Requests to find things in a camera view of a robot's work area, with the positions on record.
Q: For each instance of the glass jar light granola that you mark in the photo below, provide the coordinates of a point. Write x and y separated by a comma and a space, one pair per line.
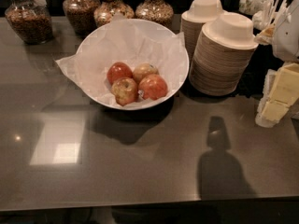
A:
109, 8

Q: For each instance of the white paper bowl liner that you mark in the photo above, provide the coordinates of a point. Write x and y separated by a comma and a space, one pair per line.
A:
102, 59

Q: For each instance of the stack of paper bowls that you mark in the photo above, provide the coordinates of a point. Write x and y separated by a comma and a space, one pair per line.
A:
222, 53
192, 21

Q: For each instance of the large white bowl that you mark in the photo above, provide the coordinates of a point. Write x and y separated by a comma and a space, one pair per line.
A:
137, 34

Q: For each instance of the glass jar dark cereal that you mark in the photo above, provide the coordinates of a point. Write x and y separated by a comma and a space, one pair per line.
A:
80, 15

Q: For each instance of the yellowish apple back right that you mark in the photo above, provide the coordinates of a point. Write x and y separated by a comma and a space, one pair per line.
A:
143, 70

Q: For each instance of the glass cereal jar far left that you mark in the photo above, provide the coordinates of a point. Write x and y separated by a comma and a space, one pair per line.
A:
30, 21

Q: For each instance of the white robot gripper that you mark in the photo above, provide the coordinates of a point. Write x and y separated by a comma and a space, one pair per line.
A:
289, 36

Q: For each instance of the yellow-red apple front left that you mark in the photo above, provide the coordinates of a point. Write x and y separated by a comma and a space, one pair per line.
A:
125, 91

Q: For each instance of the glass jar oat cereal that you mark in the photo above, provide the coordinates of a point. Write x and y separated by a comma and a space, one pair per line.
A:
155, 10

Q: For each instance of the red apple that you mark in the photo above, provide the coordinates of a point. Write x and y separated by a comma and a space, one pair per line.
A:
118, 70
152, 87

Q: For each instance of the rear stack of paper bowls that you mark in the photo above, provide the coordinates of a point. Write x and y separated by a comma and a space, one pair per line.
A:
192, 21

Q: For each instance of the front stack of paper bowls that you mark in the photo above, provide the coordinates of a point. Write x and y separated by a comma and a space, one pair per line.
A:
222, 53

